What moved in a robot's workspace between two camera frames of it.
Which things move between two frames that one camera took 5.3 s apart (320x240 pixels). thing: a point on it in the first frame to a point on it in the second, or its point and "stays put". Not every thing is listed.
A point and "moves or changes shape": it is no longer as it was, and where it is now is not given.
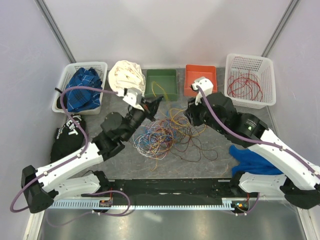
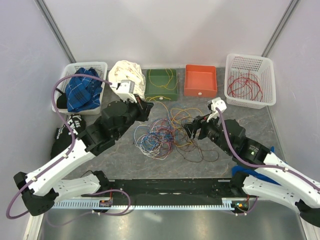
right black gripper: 191,112 to 199,121
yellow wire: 153,92 moves or changes shape
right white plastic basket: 250,81 stays put
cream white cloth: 125,74 stays put
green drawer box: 161,82 stays put
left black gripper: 150,105 to 143,107
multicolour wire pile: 176,133 stays put
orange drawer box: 192,72 stays put
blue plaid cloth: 81,99 stays put
